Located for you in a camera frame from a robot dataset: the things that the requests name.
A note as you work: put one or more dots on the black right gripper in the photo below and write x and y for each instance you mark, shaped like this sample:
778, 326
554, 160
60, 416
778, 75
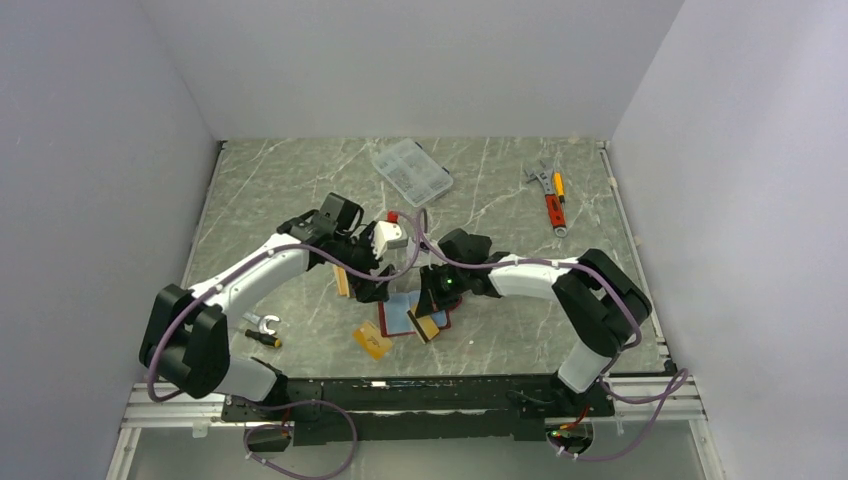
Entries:
431, 300

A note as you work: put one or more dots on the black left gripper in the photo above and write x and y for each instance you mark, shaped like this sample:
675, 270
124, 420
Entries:
367, 289

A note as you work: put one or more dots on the gold credit card stack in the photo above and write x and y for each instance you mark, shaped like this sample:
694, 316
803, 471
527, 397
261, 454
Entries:
342, 283

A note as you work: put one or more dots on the gold card with black stripe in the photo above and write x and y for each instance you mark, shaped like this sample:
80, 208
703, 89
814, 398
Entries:
425, 327

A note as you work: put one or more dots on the red leather card holder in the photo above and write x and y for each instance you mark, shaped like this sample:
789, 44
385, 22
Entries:
392, 315

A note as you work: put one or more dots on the single gold credit card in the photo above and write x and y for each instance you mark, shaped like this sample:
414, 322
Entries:
369, 337

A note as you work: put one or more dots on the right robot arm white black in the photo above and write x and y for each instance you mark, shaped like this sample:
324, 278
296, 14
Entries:
604, 306

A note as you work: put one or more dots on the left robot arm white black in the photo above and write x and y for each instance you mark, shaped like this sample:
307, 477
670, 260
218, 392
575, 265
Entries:
186, 341

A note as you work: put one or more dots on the clear plastic screw box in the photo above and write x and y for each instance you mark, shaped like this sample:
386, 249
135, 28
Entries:
412, 172

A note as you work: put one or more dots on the black yellow screwdriver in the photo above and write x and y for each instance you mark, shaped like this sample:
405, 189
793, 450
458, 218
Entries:
265, 339

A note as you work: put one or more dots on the red adjustable wrench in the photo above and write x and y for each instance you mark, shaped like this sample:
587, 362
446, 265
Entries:
555, 210

